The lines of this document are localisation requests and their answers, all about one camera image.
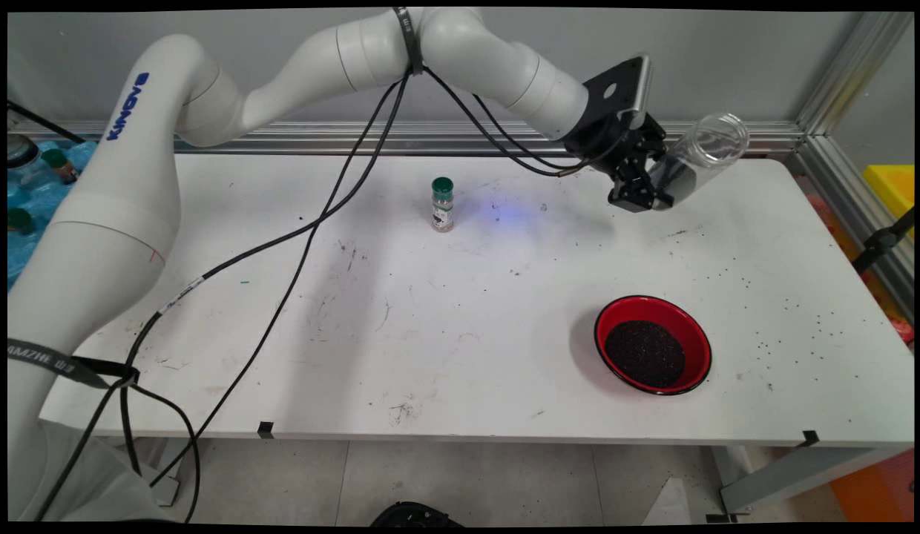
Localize aluminium frame rail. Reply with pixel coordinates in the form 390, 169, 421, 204
792, 133, 915, 327
15, 121, 806, 156

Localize black cable with white label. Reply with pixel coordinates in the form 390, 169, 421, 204
30, 67, 624, 524

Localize black round floor object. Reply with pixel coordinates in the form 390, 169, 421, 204
369, 501, 464, 527

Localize orange floor panel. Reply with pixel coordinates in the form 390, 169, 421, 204
827, 449, 915, 524

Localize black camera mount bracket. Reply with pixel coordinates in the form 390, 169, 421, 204
581, 56, 648, 125

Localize black seeds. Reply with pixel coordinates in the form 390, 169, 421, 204
651, 156, 704, 208

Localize blue water bottle pack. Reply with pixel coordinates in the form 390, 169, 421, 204
7, 139, 97, 290

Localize black pole with clamp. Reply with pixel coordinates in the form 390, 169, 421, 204
851, 208, 915, 274

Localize black seed pile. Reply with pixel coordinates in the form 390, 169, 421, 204
605, 320, 686, 389

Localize clear jar with dark lid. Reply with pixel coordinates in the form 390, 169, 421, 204
7, 133, 56, 190

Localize clear plastic jar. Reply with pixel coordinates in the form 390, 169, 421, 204
648, 113, 750, 211

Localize plain black cable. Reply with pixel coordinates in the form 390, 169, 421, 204
119, 67, 587, 524

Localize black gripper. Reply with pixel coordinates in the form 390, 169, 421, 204
560, 110, 674, 214

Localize thin black rod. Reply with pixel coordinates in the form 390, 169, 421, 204
7, 100, 86, 145

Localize yellow moulded block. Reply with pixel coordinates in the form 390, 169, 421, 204
863, 165, 915, 238

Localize green-capped spice bottle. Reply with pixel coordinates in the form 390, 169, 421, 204
431, 177, 456, 233

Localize aluminium frame post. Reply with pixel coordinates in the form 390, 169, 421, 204
794, 11, 915, 136

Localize red bowl with black rim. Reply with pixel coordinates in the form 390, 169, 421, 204
594, 295, 713, 396

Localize dark printed velcro strap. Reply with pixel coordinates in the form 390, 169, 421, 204
7, 337, 140, 392
393, 7, 425, 76

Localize grey metal table leg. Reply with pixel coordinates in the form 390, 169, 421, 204
716, 445, 913, 516
137, 438, 190, 509

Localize small green-capped red-label bottle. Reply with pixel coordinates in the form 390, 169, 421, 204
42, 148, 82, 186

